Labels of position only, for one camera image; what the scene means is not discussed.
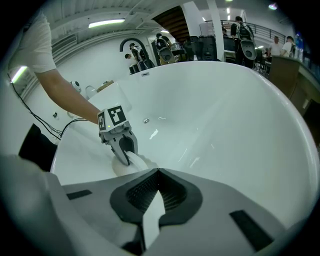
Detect white rounded device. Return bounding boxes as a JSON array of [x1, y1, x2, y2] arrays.
[[69, 80, 83, 94]]

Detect person's white shirt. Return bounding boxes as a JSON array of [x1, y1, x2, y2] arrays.
[[7, 9, 58, 75]]

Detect black office chair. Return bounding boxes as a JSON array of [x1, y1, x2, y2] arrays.
[[198, 34, 218, 62]]

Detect dark brown table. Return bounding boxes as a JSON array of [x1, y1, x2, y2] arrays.
[[267, 54, 320, 118]]

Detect person's black trousers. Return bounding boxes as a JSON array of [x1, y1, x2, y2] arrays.
[[18, 123, 60, 172]]

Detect white fluffy cleaning mitt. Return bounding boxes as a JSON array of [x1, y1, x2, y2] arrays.
[[111, 151, 160, 178]]

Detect long ceiling tube lamp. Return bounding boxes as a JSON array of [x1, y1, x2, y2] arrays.
[[10, 65, 29, 84], [87, 18, 126, 29]]

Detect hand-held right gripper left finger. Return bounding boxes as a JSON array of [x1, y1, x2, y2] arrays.
[[61, 168, 160, 256]]

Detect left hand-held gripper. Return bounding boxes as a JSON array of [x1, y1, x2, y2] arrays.
[[97, 105, 139, 167]]

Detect white bathtub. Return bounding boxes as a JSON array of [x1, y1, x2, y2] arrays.
[[49, 60, 320, 251]]

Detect black arched faucet spout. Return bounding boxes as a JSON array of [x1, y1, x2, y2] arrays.
[[119, 37, 146, 58]]

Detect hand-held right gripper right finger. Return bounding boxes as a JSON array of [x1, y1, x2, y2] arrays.
[[149, 168, 288, 256]]

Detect clear water bottle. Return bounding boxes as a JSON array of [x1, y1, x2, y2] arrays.
[[294, 31, 305, 62]]

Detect brown cardboard box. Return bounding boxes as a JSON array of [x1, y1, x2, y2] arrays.
[[96, 79, 115, 93]]

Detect person's left forearm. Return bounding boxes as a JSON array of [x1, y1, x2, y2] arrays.
[[33, 68, 101, 125]]

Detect brown wooden staircase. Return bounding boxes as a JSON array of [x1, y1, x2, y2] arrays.
[[151, 5, 191, 43]]

